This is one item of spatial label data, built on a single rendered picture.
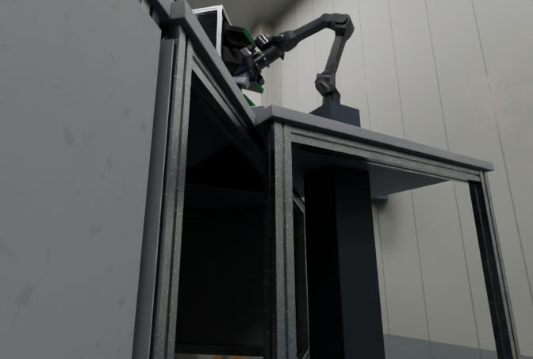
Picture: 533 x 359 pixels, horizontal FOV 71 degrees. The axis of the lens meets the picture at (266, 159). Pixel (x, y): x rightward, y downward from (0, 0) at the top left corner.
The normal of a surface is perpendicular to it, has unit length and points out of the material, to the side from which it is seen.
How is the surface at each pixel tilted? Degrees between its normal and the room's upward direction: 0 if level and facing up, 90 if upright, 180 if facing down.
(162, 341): 90
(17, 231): 90
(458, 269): 90
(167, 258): 90
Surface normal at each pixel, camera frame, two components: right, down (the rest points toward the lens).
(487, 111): -0.85, -0.15
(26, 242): 0.98, -0.07
